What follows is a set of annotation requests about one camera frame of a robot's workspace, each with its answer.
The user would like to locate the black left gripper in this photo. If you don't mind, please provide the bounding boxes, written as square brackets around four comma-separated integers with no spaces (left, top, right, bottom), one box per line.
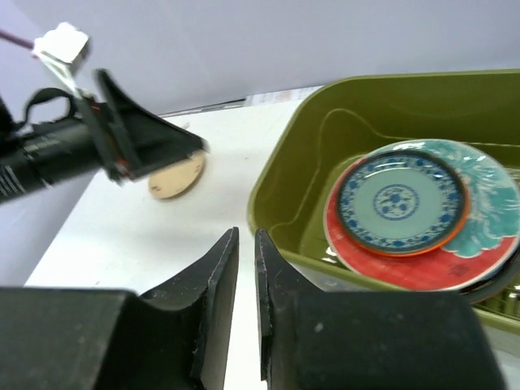
[19,69,208,187]

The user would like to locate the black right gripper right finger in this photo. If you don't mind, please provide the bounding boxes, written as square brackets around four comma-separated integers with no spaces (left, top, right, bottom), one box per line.
[255,230,506,389]

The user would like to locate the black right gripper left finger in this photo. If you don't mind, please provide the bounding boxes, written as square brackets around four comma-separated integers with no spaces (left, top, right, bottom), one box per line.
[1,228,239,389]

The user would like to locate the cream floral small plate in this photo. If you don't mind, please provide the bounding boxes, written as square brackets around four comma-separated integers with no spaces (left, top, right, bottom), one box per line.
[148,151,206,200]

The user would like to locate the blue white patterned plate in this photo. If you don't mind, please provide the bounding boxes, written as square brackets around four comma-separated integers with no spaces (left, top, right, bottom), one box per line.
[332,150,471,258]

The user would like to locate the red teal floral plate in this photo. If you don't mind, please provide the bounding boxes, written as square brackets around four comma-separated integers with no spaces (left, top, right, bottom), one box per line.
[323,139,519,291]

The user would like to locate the orange round plate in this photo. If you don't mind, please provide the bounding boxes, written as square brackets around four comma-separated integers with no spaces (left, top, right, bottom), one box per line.
[336,184,471,258]

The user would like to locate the teal scalloped plate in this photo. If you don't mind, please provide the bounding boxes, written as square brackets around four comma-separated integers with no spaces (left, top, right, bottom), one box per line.
[460,250,519,304]

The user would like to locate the olive green plastic bin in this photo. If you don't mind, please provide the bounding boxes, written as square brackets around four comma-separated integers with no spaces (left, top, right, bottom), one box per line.
[247,68,520,330]

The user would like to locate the white paper sheets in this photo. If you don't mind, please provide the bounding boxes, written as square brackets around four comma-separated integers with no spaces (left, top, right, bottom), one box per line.
[244,85,323,106]

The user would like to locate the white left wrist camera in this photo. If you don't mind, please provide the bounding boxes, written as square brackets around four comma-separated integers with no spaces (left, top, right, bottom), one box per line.
[32,22,90,98]

